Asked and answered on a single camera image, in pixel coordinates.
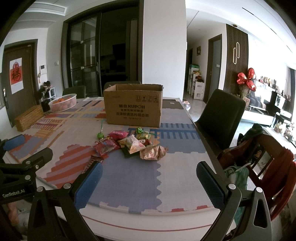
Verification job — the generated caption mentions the green wrapped candy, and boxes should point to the green wrapped candy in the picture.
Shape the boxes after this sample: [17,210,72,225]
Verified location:
[135,127,144,134]

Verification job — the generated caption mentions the beige cheese ball bag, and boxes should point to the beige cheese ball bag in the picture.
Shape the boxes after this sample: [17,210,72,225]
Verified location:
[140,146,168,161]

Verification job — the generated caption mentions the green lollipop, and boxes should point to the green lollipop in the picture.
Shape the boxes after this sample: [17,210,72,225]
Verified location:
[97,120,104,140]

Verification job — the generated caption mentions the white shelf unit hallway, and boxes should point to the white shelf unit hallway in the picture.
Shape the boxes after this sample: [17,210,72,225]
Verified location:
[187,64,205,100]

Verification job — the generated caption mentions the patterned table mat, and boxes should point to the patterned table mat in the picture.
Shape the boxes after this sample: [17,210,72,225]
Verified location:
[10,98,212,214]

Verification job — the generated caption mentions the black chair far left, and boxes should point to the black chair far left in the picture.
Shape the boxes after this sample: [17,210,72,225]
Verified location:
[62,85,86,99]

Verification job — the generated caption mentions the red fu character poster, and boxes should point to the red fu character poster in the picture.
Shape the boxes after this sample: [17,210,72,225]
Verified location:
[10,58,23,94]

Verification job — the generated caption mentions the yellow orange snack bag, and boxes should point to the yellow orange snack bag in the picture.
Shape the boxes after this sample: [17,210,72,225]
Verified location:
[118,135,146,154]

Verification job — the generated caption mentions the red wooden chair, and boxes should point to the red wooden chair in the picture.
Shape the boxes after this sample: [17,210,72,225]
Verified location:
[218,133,295,220]

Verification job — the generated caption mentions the black chair behind box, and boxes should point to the black chair behind box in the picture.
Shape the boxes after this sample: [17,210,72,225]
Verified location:
[103,81,141,90]

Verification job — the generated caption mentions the red white snack packet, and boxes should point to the red white snack packet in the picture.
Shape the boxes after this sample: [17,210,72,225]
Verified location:
[138,138,152,146]

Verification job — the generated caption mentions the pink plastic fruit basket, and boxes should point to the pink plastic fruit basket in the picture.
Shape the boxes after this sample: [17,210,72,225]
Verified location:
[49,94,77,113]

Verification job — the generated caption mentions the dark green snack packet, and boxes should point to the dark green snack packet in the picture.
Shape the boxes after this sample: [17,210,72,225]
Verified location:
[121,147,139,158]

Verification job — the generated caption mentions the brown striped snack bar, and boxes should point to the brown striped snack bar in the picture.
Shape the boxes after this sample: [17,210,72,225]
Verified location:
[82,155,104,174]

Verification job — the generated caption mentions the pink snack packet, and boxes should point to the pink snack packet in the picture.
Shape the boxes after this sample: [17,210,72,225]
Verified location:
[108,130,128,140]

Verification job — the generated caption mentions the black chair right side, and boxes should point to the black chair right side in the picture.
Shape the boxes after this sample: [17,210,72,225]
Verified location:
[195,89,246,156]

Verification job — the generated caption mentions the red foil balloon bouquet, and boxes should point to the red foil balloon bouquet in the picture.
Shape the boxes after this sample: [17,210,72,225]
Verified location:
[236,68,256,92]

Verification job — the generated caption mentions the brown entrance door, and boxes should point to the brown entrance door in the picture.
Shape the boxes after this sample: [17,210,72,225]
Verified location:
[1,39,39,126]

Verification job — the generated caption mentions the brown cardboard box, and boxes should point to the brown cardboard box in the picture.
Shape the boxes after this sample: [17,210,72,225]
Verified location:
[103,84,163,128]

